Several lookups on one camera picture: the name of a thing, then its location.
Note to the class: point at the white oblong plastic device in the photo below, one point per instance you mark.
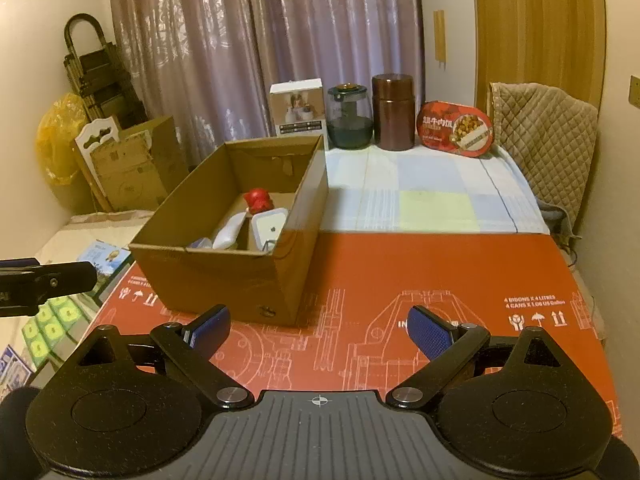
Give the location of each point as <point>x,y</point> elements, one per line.
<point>227,235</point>

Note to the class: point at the blue white patterned box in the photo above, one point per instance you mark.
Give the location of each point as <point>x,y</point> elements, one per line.
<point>12,372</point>

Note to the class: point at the flattened printed cardboard box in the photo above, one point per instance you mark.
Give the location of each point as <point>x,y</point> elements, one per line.
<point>130,175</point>

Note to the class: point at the blue booklet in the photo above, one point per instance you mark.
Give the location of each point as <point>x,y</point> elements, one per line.
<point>107,260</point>

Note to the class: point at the green glass jar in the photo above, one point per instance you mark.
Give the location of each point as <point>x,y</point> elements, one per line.
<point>350,130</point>

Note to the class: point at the white scalloped cardboard sheet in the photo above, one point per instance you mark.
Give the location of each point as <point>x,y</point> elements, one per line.
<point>92,135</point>

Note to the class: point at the red oval food package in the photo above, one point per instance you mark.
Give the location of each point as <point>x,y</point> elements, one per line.
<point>440,130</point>

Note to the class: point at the red cartoon toy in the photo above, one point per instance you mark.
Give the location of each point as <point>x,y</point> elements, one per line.
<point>257,200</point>

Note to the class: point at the blue plaid cloth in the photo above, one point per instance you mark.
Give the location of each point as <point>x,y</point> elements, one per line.
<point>400,175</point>

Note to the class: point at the white product box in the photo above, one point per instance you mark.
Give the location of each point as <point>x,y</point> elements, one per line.
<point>297,105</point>

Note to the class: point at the dark metal folding cart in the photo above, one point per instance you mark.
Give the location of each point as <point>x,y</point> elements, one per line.
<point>100,90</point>

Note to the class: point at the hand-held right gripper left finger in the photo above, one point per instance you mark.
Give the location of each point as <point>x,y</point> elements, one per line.
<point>212,325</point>

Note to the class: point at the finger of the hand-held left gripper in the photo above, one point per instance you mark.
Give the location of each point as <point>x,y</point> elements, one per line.
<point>20,263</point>
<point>67,280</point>

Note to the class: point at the beige quilted chair cover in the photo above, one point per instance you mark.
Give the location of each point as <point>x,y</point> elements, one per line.
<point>540,135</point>

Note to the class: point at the stack of green tissue packs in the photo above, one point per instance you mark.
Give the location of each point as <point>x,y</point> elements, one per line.
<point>50,325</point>

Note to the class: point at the yellow hanging strip ornament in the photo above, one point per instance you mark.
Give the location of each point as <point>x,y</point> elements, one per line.
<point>439,35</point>

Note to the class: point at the beige wall socket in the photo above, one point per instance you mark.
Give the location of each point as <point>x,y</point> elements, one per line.
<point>635,92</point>

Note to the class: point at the clear box with blue label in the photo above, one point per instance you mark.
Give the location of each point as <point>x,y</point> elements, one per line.
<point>202,244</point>

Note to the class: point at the yellow plastic bag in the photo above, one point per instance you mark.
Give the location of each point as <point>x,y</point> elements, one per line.
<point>55,145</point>

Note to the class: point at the large brown cardboard box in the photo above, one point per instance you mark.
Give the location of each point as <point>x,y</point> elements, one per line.
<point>165,155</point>

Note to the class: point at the wooden door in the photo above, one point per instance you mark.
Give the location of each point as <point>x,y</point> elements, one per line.
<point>540,20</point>

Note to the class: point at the brown cylindrical canister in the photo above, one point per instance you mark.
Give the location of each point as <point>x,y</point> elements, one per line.
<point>392,115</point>

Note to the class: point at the white square night light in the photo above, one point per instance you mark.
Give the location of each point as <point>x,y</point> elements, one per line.
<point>267,230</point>

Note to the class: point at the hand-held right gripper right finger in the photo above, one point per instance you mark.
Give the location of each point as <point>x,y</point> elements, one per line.
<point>430,330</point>

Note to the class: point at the mauve patterned curtain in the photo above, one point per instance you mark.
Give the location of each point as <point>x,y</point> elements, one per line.
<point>200,35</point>

